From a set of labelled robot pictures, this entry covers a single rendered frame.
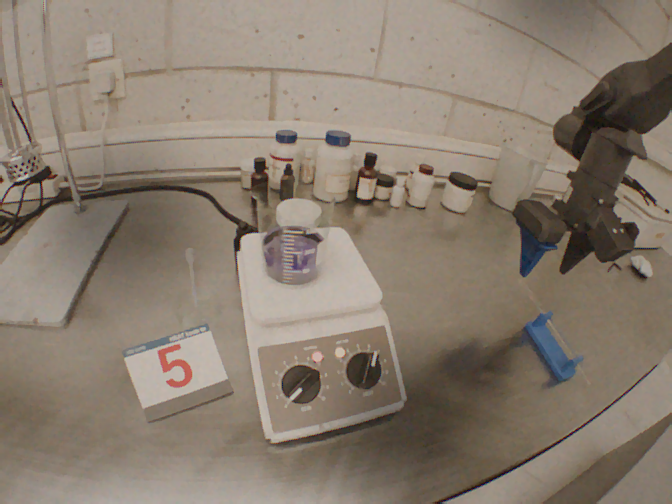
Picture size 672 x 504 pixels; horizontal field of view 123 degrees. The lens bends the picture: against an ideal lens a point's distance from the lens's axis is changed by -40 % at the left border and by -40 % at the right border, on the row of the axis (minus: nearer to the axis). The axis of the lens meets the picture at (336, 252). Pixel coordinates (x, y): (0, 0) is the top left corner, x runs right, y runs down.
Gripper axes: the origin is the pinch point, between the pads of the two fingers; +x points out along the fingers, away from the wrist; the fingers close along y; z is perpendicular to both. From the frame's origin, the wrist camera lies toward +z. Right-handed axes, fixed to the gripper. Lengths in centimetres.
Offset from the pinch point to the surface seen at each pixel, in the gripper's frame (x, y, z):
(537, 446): 10.3, -10.2, 19.7
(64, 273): 9, -67, -7
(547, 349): 9.4, -1.4, 8.6
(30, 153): -7, -71, -13
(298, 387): 4.0, -34.5, 10.9
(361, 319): 3.5, -28.4, 4.8
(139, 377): 8, -49, 8
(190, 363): 8.2, -44.5, 6.2
